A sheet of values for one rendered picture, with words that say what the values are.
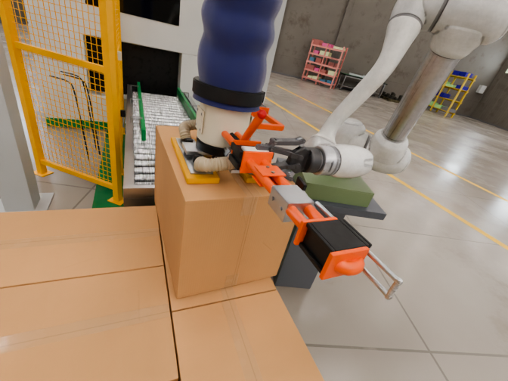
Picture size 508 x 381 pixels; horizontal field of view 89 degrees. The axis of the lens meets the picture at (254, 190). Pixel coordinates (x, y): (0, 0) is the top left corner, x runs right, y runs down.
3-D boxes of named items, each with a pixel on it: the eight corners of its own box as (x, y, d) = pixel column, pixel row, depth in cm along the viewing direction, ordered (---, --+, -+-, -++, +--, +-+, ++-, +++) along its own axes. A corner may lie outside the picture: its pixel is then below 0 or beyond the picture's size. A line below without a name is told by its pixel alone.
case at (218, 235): (154, 200, 131) (156, 125, 112) (227, 196, 150) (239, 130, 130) (176, 299, 87) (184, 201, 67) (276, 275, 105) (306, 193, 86)
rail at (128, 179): (127, 100, 312) (126, 84, 303) (132, 100, 314) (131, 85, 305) (123, 218, 136) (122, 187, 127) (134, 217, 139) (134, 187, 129)
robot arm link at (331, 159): (333, 181, 78) (317, 181, 75) (317, 167, 85) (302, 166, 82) (345, 153, 73) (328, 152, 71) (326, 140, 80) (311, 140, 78)
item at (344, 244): (292, 243, 44) (301, 219, 42) (326, 237, 48) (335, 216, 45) (320, 280, 38) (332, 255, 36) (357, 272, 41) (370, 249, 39)
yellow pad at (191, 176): (170, 140, 101) (171, 128, 98) (196, 142, 105) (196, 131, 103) (186, 184, 75) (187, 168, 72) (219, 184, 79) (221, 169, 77)
